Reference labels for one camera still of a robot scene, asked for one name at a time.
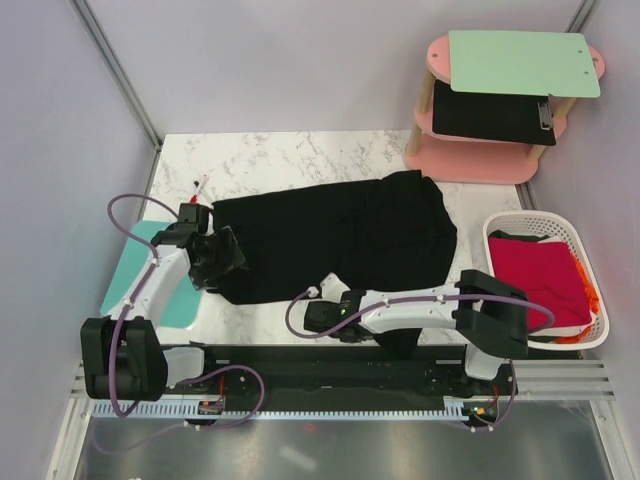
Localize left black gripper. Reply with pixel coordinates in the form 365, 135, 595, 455
188, 226, 247, 291

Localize black t shirt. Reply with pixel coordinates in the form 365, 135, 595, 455
206, 169, 459, 361

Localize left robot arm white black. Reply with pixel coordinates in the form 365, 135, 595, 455
80, 224, 248, 401

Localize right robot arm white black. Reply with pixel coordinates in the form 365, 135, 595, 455
338, 269, 529, 394

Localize teal cutting mat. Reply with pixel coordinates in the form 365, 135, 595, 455
100, 220, 201, 330

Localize red white marker pen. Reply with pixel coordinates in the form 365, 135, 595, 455
190, 174, 213, 204

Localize dark green garment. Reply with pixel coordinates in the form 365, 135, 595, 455
488, 230, 550, 243

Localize pink two-tier shelf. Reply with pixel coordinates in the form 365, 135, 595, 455
405, 31, 605, 184

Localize white plastic laundry basket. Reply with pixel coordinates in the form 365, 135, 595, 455
483, 210, 610, 351

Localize magenta t shirt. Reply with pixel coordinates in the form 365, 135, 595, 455
488, 239, 592, 336

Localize orange garment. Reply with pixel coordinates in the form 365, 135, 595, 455
555, 256, 600, 344

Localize black clipboard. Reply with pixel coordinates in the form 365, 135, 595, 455
432, 81, 556, 146

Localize green clipboard board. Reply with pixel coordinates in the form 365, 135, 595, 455
448, 30, 601, 99

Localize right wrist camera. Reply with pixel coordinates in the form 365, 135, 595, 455
303, 273, 364, 334

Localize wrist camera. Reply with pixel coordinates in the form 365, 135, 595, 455
175, 203, 214, 235
303, 273, 364, 334

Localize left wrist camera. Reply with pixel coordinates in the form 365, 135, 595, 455
175, 203, 214, 235

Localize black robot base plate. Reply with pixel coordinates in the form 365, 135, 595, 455
173, 345, 513, 409

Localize white slotted cable duct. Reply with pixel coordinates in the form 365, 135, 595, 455
92, 396, 476, 420

